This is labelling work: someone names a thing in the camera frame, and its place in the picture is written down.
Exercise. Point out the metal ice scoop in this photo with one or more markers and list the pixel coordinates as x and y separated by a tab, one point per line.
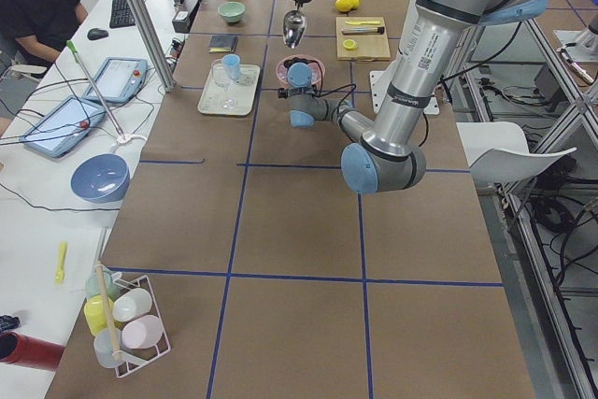
294	26

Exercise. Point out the light blue cup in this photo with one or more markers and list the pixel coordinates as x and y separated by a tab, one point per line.
231	64

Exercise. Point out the white plastic cup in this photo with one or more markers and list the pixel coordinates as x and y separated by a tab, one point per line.
132	305

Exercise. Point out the pink plastic cup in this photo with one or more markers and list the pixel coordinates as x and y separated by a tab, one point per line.
142	333

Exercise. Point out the yellow plastic cup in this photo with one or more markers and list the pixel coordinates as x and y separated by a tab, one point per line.
94	314

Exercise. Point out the pink bowl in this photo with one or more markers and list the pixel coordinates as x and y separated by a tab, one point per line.
320	63

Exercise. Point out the grey folded cloth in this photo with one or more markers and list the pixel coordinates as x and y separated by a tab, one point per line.
222	44

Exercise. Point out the lemon half slice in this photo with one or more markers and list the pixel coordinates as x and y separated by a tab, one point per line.
350	44

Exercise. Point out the clear wine glass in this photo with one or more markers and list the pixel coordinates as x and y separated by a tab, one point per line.
220	77

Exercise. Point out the yellow plastic knife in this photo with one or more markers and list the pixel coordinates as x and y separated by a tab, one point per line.
363	23

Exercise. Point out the green ceramic bowl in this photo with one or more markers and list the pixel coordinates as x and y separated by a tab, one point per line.
231	12

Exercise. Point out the white serving tray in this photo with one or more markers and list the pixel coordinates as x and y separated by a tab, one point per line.
242	91

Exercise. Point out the wooden cutting board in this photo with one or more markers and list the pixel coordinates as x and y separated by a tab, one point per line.
371	48

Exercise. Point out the far teach pendant tablet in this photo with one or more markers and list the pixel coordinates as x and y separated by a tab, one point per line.
120	79

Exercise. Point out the teach pendant tablet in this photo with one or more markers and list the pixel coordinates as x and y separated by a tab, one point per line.
120	79
63	127

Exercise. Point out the black keyboard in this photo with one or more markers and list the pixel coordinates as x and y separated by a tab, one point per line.
121	15

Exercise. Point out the black computer mouse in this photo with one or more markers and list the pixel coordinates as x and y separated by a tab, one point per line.
97	33

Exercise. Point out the blue plastic bowl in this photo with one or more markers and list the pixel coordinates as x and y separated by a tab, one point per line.
104	178

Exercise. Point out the white plastic chair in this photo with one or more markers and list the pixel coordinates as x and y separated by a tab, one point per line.
498	152

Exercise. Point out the near teach pendant tablet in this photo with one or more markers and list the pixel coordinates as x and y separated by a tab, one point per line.
63	127

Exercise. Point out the person in black shirt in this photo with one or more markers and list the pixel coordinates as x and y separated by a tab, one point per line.
40	28

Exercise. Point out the yellow plastic spoon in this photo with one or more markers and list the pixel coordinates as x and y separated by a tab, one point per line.
59	272

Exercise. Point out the red cylinder bottle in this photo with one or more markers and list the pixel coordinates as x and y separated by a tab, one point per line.
27	351

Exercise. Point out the aluminium frame post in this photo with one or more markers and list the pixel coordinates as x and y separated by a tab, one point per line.
152	43

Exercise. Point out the white wire cup rack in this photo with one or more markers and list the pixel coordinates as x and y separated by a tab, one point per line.
108	348

